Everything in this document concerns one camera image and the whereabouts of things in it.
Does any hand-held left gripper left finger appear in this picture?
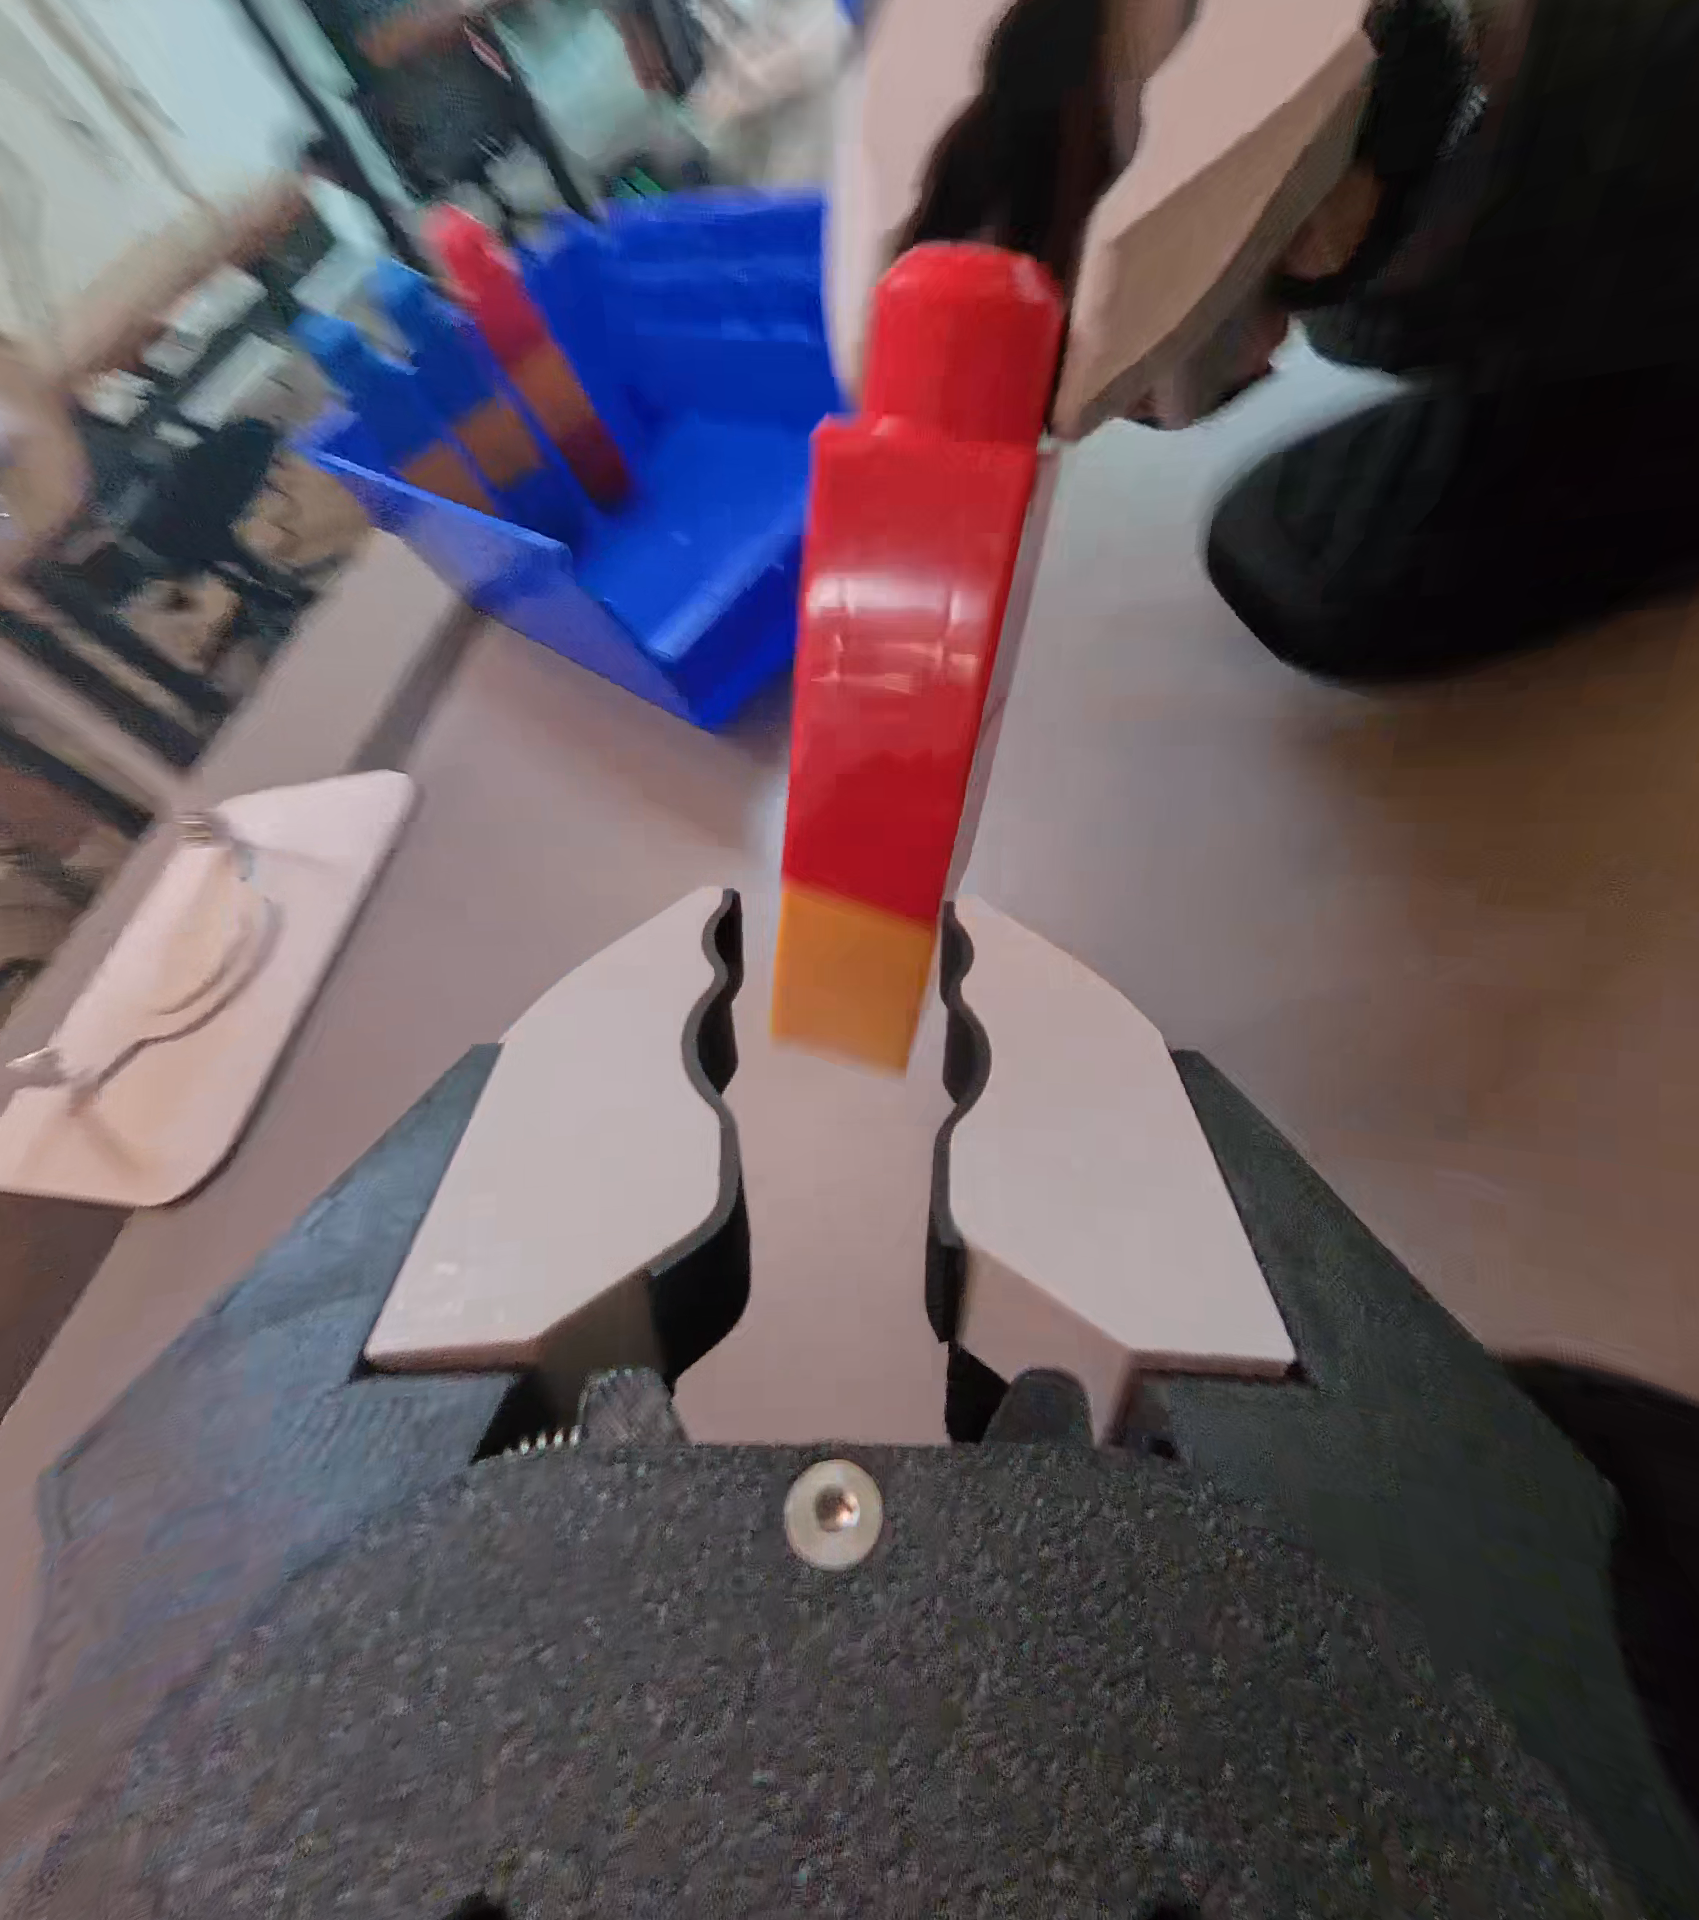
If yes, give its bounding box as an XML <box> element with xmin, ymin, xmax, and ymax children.
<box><xmin>362</xmin><ymin>882</ymin><xmax>754</xmax><ymax>1449</ymax></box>

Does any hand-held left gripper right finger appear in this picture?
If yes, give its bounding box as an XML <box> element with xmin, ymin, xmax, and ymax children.
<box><xmin>924</xmin><ymin>894</ymin><xmax>1302</xmax><ymax>1445</ymax></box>

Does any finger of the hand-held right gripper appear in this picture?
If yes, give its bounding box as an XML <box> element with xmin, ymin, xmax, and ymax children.
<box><xmin>1050</xmin><ymin>0</ymin><xmax>1379</xmax><ymax>442</ymax></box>
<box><xmin>829</xmin><ymin>0</ymin><xmax>1012</xmax><ymax>416</ymax></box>

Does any blue mega block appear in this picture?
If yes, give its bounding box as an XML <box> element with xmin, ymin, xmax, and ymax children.
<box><xmin>296</xmin><ymin>317</ymin><xmax>434</xmax><ymax>454</ymax></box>
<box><xmin>369</xmin><ymin>264</ymin><xmax>496</xmax><ymax>416</ymax></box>

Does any blue plastic bin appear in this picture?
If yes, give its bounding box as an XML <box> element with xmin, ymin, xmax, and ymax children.
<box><xmin>293</xmin><ymin>188</ymin><xmax>849</xmax><ymax>731</ymax></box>

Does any person's right forearm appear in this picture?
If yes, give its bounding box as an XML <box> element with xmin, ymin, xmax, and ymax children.
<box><xmin>1298</xmin><ymin>0</ymin><xmax>1699</xmax><ymax>397</ymax></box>

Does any person's right hand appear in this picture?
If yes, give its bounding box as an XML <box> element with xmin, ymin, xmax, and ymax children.
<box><xmin>1281</xmin><ymin>152</ymin><xmax>1390</xmax><ymax>311</ymax></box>

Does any white document stand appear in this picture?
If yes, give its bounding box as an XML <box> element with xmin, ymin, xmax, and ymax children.
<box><xmin>0</xmin><ymin>769</ymin><xmax>418</xmax><ymax>1209</ymax></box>

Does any black office chair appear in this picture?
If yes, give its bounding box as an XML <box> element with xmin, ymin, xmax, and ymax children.
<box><xmin>138</xmin><ymin>419</ymin><xmax>305</xmax><ymax>605</ymax></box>

